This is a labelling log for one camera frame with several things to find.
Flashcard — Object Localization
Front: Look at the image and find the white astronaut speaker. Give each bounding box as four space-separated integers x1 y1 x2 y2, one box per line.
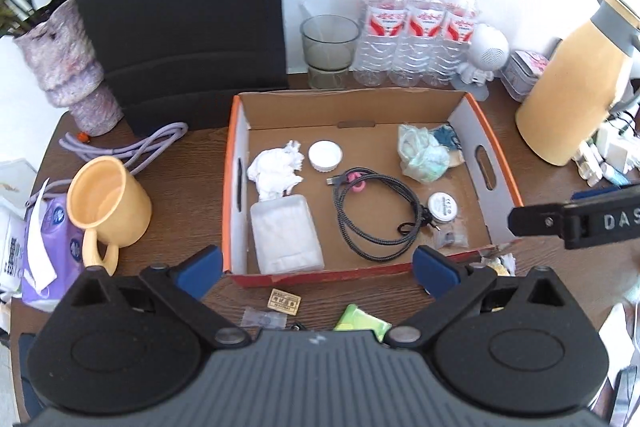
452 23 511 102

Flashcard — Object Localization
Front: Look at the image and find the white ribbed jar lid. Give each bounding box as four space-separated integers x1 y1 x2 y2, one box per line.
307 140 344 174

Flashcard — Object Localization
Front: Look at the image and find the small denim pouch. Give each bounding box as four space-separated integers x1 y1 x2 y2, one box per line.
432 123 467 168

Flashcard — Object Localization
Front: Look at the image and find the green tissue packet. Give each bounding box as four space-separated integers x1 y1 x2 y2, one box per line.
332 303 392 340

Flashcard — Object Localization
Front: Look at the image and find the purple textured vase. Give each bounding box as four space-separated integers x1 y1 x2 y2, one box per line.
12 0 125 136

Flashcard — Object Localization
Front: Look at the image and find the white detergent bottle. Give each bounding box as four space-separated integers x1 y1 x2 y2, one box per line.
0 159 38 303

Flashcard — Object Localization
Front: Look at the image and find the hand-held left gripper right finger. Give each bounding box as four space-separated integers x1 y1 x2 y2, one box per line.
385 244 576 351

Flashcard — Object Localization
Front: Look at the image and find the small clear bag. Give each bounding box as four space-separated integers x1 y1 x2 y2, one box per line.
434 227 468 252
241 308 287 330

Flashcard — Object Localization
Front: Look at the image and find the white tissue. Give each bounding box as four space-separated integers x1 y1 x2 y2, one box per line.
247 140 306 200

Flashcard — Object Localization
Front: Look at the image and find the lavender cable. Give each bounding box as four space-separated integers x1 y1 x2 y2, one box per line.
32 122 190 208

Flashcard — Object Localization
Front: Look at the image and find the round white cable device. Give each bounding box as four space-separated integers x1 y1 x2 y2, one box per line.
427 192 458 223

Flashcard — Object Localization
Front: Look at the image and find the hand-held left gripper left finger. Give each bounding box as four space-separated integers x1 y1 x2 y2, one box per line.
65 244 251 351

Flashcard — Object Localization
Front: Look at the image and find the yellow thermos jug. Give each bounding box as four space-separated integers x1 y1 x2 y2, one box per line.
515 0 640 166

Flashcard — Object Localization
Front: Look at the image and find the red cardboard box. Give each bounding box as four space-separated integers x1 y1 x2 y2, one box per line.
221 89 524 289

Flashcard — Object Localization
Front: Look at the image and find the yellow ceramic mug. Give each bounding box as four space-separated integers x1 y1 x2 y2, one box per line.
66 156 153 275

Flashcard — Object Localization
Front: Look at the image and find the purple tissue pack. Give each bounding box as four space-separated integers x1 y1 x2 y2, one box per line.
20 179 88 313

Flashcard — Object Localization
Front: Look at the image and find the white power strip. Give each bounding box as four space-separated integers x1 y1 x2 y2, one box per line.
572 107 640 188

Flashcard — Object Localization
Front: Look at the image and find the translucent cotton swab box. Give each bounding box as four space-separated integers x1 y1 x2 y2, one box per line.
250 194 325 274

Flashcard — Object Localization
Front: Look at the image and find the small patterned case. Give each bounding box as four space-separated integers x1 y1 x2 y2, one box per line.
500 49 548 102

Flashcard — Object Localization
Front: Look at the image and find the clear plastic bag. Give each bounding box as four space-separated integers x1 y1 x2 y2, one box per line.
397 123 451 182

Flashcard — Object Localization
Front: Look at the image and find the clear glass cup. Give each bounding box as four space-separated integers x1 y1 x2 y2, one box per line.
300 14 361 90

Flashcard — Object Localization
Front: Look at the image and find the black braided cable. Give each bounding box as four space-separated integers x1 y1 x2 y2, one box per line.
327 167 441 264

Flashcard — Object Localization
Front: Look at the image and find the red label water bottle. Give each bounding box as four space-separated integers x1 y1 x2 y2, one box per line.
354 0 408 88
432 0 482 88
392 0 446 88

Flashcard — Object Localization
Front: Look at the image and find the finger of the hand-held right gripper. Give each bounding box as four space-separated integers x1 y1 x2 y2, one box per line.
506 202 569 239
572 184 640 202

